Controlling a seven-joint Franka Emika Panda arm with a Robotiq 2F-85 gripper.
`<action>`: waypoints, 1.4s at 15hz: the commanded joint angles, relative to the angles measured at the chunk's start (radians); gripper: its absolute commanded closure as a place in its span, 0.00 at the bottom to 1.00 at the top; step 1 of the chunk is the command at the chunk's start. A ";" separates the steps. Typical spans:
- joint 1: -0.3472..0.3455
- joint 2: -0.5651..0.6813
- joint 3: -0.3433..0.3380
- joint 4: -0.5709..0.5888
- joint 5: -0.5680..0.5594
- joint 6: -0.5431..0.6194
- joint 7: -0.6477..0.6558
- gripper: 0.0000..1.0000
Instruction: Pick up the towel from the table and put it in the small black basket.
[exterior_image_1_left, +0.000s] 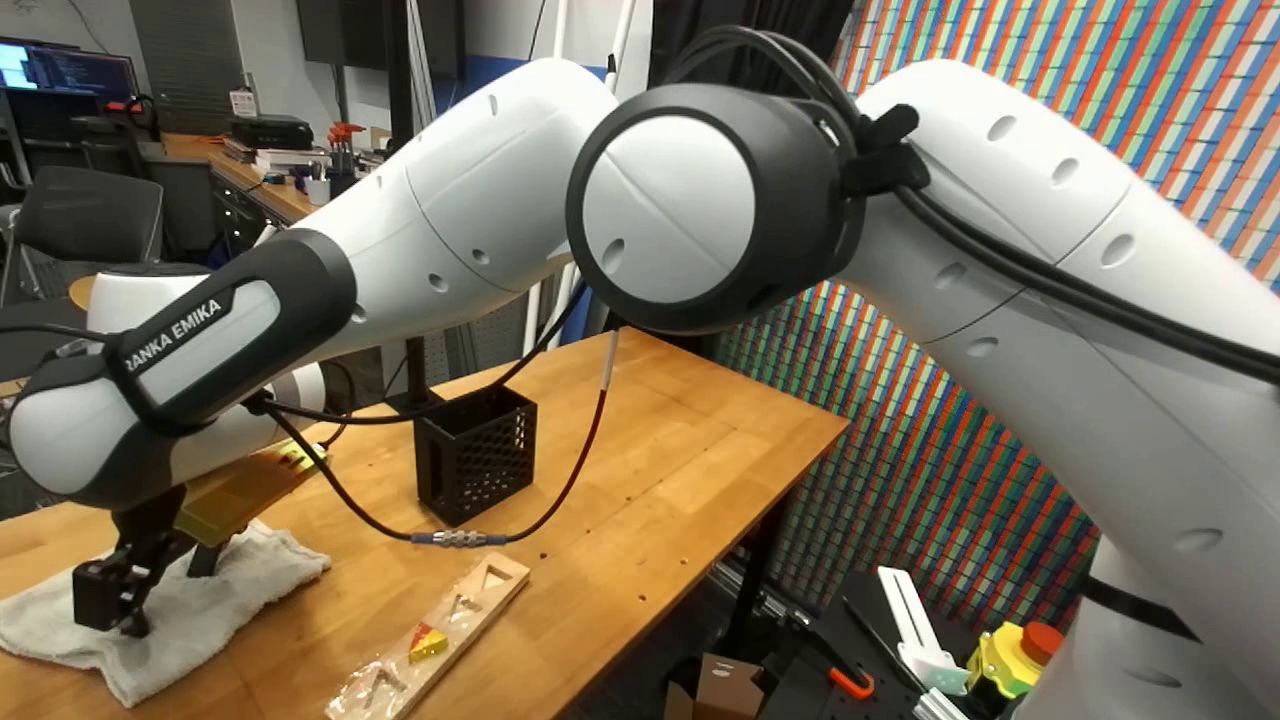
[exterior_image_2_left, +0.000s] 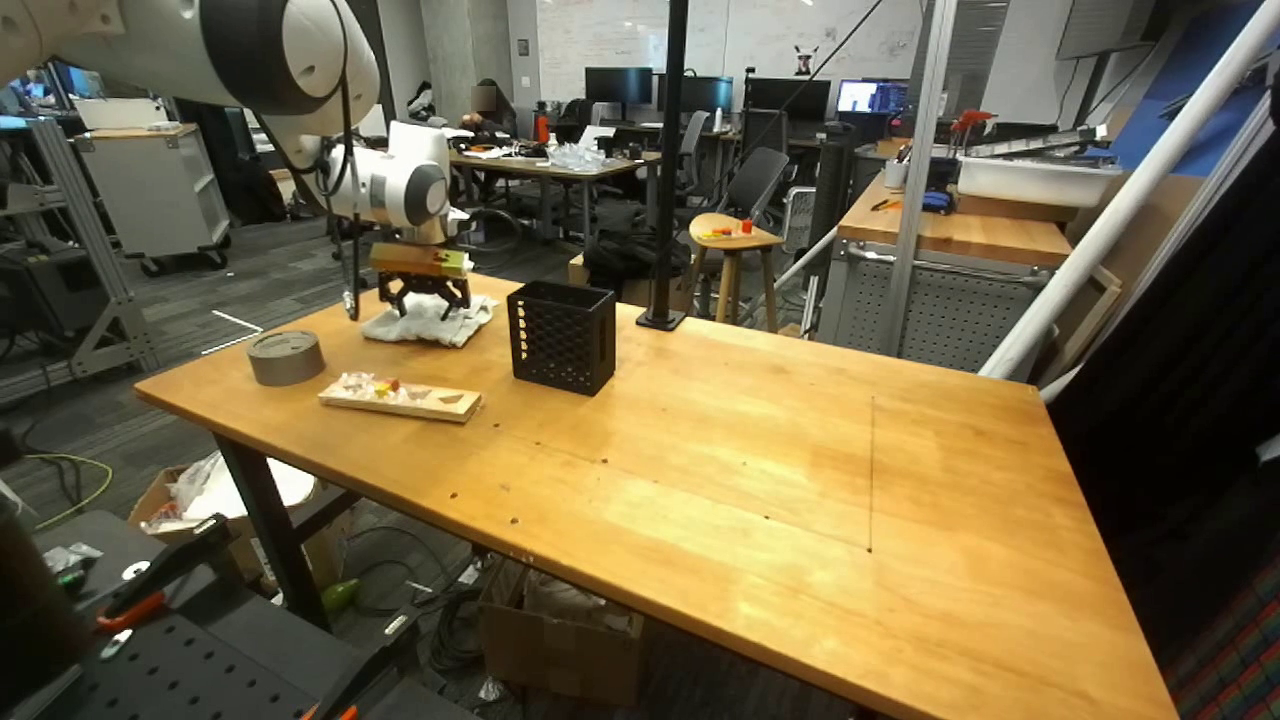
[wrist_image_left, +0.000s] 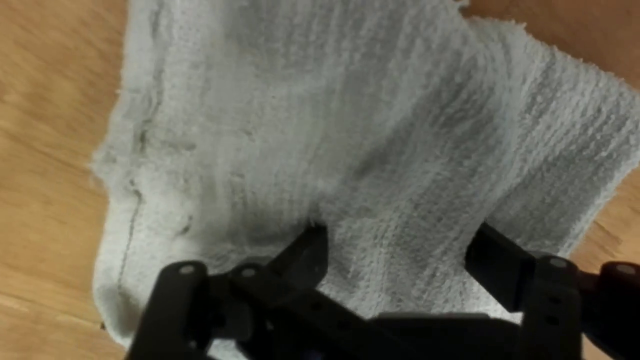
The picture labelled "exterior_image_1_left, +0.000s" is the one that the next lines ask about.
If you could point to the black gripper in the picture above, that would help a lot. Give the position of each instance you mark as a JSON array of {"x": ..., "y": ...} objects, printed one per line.
[{"x": 147, "y": 532}]

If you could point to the white towel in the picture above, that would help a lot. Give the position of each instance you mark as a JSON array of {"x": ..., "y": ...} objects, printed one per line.
[{"x": 202, "y": 604}]

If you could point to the small black mesh basket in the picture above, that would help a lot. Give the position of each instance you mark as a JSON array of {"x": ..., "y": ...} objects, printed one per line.
[{"x": 472, "y": 453}]

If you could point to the black office chair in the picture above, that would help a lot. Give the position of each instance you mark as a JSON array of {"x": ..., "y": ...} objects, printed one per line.
[{"x": 86, "y": 220}]

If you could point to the wooden top workbench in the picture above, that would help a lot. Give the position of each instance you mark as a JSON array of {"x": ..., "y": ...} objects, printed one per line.
[{"x": 260, "y": 186}]

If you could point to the black box on workbench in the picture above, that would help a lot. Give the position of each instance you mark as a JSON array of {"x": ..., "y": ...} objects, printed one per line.
[{"x": 270, "y": 131}]

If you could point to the bottle with red cap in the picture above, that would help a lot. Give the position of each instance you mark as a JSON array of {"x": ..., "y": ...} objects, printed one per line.
[{"x": 345, "y": 152}]

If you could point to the dark computer monitor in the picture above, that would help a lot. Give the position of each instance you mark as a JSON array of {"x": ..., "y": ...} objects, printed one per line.
[{"x": 54, "y": 66}]

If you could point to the small cardboard box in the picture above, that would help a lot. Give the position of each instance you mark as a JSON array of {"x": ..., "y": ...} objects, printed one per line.
[{"x": 726, "y": 685}]

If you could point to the colourful striped backdrop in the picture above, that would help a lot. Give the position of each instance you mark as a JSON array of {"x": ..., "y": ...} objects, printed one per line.
[{"x": 960, "y": 442}]

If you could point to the black curtain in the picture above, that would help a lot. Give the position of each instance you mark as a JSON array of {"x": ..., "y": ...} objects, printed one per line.
[{"x": 745, "y": 27}]

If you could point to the yellow red emergency stop button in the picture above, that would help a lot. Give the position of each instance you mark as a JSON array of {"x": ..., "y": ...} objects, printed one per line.
[{"x": 1011, "y": 659}]

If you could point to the yellow wrist camera mount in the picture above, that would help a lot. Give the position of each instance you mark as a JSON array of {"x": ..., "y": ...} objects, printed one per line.
[{"x": 245, "y": 494}]

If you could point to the black table frame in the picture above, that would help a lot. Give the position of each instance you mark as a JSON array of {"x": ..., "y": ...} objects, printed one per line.
[{"x": 761, "y": 561}]

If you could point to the white plastic bracket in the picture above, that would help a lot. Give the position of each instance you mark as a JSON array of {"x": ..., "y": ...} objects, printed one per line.
[{"x": 920, "y": 641}]

